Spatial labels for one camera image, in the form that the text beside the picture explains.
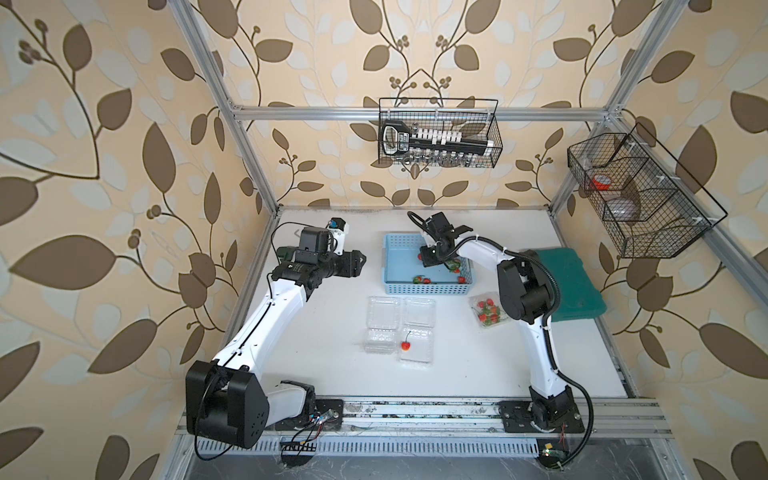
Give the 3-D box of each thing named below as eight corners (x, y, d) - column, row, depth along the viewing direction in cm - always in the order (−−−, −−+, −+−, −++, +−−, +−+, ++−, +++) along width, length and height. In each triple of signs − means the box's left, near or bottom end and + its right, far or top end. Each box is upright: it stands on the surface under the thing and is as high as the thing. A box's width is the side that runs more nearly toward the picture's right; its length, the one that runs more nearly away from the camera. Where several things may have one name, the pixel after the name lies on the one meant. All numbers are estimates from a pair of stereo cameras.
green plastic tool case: (554, 320, 92) (561, 313, 88) (531, 257, 107) (536, 248, 103) (603, 320, 92) (613, 313, 88) (573, 257, 107) (580, 248, 103)
